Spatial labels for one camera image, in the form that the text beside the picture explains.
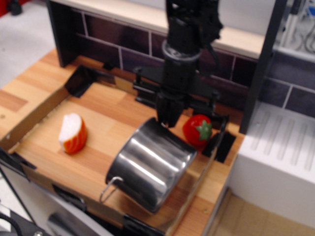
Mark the white toy sink drainboard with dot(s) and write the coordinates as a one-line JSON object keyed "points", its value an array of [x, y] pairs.
{"points": [[275, 166]]}

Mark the stainless steel pot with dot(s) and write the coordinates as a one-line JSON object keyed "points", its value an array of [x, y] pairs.
{"points": [[150, 164]]}

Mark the cardboard fence with black tape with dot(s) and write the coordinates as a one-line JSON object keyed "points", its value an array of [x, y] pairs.
{"points": [[32, 108]]}

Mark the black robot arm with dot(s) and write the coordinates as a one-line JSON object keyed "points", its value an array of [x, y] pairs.
{"points": [[192, 26]]}

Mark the light wooden shelf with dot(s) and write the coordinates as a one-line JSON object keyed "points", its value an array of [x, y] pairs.
{"points": [[245, 21]]}

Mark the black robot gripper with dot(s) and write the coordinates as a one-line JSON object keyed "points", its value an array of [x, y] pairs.
{"points": [[177, 85]]}

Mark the dark grey vertical post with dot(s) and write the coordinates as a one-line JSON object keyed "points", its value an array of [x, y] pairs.
{"points": [[272, 41]]}

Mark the orange white salmon sushi toy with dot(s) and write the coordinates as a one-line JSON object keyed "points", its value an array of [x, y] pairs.
{"points": [[73, 133]]}

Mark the red toy strawberry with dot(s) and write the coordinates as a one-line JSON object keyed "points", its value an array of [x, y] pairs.
{"points": [[197, 130]]}

